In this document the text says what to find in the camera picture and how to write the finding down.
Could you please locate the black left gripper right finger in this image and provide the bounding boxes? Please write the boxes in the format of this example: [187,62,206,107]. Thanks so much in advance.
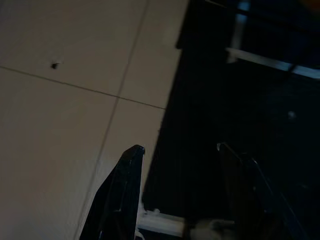
[216,142,311,240]

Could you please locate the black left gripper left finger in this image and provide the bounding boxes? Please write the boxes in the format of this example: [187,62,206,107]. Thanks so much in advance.
[79,144,146,240]

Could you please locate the black floor mat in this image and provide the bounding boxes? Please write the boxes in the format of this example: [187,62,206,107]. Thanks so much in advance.
[143,0,320,240]

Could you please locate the small dark floor debris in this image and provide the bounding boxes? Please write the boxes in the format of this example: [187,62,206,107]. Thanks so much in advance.
[49,60,63,71]

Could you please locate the white bar frame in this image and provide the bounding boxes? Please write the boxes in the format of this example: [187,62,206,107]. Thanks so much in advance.
[226,0,320,80]

